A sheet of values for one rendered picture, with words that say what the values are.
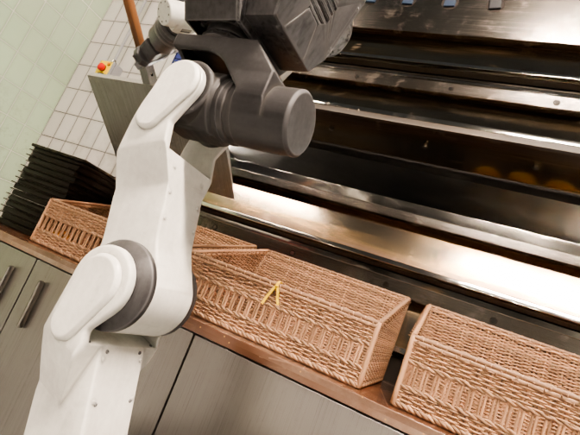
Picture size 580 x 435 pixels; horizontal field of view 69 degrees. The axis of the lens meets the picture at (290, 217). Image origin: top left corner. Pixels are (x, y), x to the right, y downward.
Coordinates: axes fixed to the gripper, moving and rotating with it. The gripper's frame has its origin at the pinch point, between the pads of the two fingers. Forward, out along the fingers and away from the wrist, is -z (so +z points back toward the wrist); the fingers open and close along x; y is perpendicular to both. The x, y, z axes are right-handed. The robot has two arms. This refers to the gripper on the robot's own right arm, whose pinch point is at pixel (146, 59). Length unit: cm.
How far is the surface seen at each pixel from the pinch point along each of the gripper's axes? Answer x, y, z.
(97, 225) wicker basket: 34, 32, -25
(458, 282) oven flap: -12, 109, 46
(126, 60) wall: -64, -28, -87
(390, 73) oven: -73, 49, 32
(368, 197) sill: -32, 79, 20
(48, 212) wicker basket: 36, 20, -44
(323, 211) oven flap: -25, 76, 4
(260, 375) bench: 52, 77, 28
